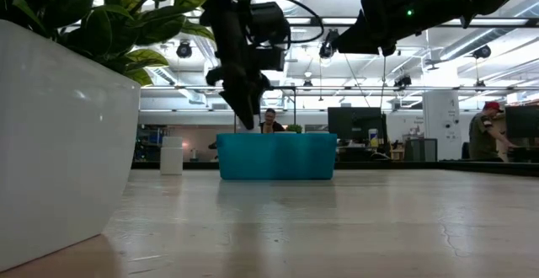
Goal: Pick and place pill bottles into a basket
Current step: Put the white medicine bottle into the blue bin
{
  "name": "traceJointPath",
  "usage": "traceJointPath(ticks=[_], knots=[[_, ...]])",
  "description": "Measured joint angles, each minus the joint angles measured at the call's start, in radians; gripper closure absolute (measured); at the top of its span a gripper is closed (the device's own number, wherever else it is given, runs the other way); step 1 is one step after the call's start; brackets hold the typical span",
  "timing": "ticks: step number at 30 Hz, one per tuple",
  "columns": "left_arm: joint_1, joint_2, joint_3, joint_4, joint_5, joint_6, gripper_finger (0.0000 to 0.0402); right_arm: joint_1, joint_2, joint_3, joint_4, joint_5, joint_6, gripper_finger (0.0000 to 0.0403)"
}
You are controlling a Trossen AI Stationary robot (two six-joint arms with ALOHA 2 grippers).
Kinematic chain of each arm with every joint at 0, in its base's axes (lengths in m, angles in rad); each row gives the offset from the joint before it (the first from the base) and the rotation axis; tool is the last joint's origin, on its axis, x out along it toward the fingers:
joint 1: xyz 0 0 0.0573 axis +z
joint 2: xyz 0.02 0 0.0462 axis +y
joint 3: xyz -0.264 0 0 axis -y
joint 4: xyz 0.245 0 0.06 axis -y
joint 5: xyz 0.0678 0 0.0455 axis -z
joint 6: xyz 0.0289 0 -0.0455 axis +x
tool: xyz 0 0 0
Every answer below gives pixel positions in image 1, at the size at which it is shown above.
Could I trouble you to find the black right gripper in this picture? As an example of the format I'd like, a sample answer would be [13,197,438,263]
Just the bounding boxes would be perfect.
[331,0,401,56]

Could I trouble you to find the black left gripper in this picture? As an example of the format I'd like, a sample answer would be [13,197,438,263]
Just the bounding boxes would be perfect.
[205,16,270,131]

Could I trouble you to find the teal plastic basket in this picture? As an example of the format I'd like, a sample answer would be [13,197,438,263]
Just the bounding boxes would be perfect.
[215,131,339,182]

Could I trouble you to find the person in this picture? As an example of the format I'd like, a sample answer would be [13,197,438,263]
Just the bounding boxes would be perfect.
[259,108,286,135]
[467,100,518,163]

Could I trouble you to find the black computer monitor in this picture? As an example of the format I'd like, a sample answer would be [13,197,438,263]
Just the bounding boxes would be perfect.
[327,106,387,142]
[504,104,539,140]

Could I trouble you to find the blue storage shelf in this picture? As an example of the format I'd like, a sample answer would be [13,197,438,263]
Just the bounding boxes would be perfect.
[133,125,162,162]

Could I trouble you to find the grey cabinet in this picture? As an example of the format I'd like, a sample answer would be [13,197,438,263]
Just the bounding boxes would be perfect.
[404,138,439,163]

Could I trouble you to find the green plant in white pot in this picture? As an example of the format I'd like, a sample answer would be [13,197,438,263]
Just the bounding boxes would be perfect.
[0,0,253,273]

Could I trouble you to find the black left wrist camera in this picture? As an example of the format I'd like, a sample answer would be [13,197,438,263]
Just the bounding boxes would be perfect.
[251,2,292,72]

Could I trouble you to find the white pillar with camera prints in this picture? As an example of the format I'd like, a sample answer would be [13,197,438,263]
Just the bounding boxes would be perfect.
[422,89,462,162]

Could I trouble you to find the black aluminium table frame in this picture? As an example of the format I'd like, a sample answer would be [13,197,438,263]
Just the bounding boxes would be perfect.
[131,158,539,177]

